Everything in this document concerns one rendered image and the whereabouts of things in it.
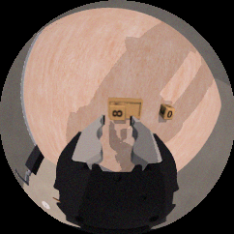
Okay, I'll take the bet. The brown wooden tray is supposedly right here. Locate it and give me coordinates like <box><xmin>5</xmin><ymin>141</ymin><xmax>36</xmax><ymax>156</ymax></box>
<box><xmin>107</xmin><ymin>98</ymin><xmax>143</xmax><ymax>118</ymax></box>

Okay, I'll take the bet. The brown wooden number cube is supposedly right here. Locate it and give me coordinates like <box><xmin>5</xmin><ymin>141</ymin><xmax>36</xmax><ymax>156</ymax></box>
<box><xmin>109</xmin><ymin>102</ymin><xmax>126</xmax><ymax>121</ymax></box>
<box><xmin>159</xmin><ymin>103</ymin><xmax>175</xmax><ymax>120</ymax></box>

